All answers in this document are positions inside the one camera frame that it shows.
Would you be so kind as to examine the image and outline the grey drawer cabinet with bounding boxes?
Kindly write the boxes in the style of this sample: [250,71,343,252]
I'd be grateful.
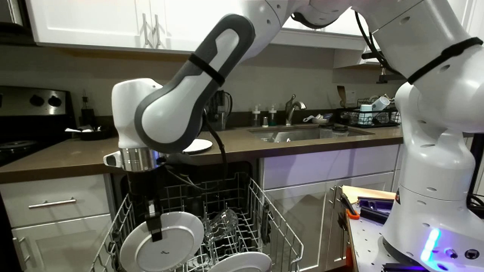
[0,172,117,272]

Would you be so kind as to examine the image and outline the black dish drying rack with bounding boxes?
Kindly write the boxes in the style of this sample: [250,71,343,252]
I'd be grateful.
[336,95,405,128]

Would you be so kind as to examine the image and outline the black plastic rack attachment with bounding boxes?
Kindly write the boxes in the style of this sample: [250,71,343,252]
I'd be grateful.
[258,210,274,245]

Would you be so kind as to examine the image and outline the chrome faucet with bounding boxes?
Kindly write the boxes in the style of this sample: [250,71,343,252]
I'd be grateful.
[284,95,308,127]

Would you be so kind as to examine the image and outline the black clamp parts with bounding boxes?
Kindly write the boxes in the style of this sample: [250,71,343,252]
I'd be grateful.
[356,195,398,224]

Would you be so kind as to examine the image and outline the silver cabinet door handle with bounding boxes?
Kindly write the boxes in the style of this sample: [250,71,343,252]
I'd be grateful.
[14,233,34,267]

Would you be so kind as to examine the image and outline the black base cable bundle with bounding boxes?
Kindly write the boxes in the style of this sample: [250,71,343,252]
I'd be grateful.
[467,135,484,219]

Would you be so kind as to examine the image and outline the brown kitchen countertop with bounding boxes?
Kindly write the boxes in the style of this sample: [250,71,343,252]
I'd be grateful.
[0,124,406,184]

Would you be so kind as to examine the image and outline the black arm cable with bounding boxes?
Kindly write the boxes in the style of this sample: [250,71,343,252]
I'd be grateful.
[164,9,392,193]

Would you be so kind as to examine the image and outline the black stainless stove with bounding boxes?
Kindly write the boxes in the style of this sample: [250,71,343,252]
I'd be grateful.
[0,85,78,168]

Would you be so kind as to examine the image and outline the metal wire dishwasher rack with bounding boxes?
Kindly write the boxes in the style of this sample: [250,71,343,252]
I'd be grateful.
[88,172,308,272]

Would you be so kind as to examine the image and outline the orange black hand tool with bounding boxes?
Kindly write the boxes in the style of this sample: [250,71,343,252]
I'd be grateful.
[338,187,364,222]

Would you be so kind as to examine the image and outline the dark bottle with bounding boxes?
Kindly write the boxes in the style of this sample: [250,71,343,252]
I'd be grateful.
[78,94,99,128]

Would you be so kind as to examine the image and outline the silver drawer handle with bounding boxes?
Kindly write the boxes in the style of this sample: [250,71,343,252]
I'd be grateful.
[28,196,79,212]

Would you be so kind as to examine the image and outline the open stainless dishwasher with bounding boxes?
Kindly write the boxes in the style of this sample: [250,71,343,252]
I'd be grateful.
[111,159,262,272]

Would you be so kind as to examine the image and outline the black coffee maker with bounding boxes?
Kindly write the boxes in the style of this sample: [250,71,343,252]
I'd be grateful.
[208,89,235,131]

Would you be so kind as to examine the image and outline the wooden board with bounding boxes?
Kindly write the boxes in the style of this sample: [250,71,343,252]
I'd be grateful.
[341,183,400,204]

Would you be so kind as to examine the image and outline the black tray with white items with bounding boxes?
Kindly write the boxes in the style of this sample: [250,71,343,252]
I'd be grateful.
[64,122,119,142]

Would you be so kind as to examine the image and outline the stainless kitchen sink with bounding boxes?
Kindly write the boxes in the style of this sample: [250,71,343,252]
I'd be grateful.
[249,125,376,145]

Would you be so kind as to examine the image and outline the white dinner plate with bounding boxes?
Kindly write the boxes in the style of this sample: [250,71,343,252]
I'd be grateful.
[119,210,206,272]
[208,249,274,272]

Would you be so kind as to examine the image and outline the grey sink cabinet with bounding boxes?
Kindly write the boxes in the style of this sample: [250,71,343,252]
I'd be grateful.
[258,142,406,272]

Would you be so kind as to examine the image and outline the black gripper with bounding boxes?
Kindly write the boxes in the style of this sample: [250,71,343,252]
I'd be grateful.
[126,169,169,243]

